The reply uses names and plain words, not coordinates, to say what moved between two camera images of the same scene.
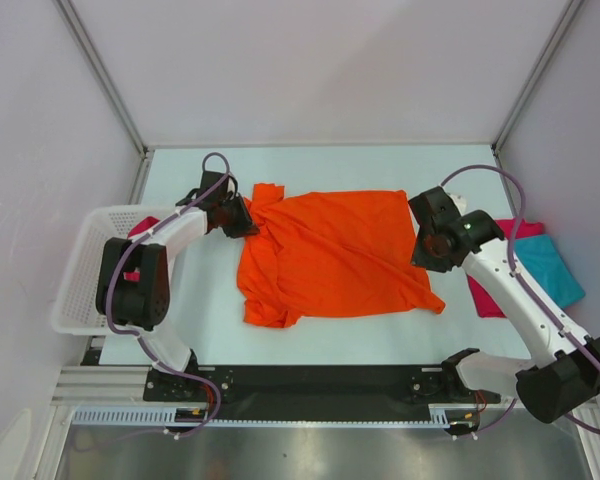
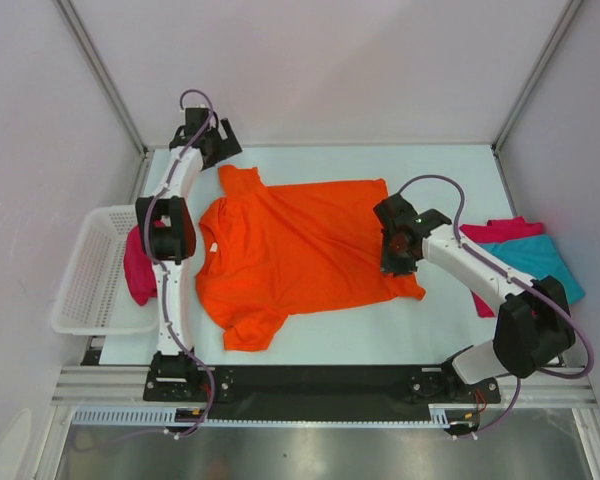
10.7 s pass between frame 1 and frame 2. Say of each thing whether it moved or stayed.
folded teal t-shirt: stayed
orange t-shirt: moved
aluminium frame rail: stayed
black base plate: stayed
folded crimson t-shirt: stayed
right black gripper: moved
